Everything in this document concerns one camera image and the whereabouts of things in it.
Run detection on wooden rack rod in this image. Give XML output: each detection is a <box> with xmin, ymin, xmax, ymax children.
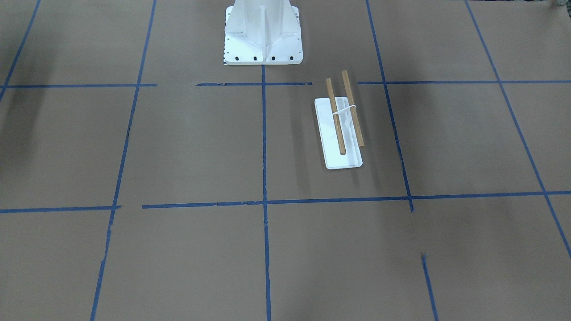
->
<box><xmin>341</xmin><ymin>70</ymin><xmax>365</xmax><ymax>148</ymax></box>
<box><xmin>326</xmin><ymin>78</ymin><xmax>346</xmax><ymax>155</ymax></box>

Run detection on white towel rack base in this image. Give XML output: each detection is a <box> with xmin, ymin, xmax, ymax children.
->
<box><xmin>314</xmin><ymin>97</ymin><xmax>363</xmax><ymax>170</ymax></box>

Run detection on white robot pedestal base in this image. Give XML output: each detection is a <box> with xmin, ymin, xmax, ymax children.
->
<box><xmin>223</xmin><ymin>0</ymin><xmax>304</xmax><ymax>66</ymax></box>

